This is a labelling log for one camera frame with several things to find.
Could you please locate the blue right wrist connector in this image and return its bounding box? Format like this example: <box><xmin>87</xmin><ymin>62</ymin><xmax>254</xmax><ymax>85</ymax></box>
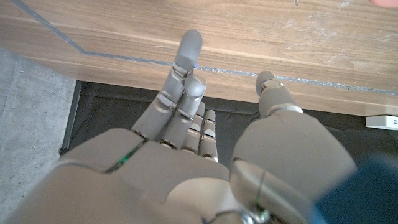
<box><xmin>313</xmin><ymin>154</ymin><xmax>398</xmax><ymax>224</ymax></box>

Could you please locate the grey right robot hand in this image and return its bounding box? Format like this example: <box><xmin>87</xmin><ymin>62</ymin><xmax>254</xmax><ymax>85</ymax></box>
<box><xmin>0</xmin><ymin>29</ymin><xmax>358</xmax><ymax>224</ymax></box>

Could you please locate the coral red ring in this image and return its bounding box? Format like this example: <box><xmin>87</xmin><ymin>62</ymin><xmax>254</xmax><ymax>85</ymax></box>
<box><xmin>369</xmin><ymin>0</ymin><xmax>398</xmax><ymax>9</ymax></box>

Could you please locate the white power strip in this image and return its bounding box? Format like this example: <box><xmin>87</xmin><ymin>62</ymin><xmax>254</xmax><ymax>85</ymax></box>
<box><xmin>365</xmin><ymin>114</ymin><xmax>398</xmax><ymax>131</ymax></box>

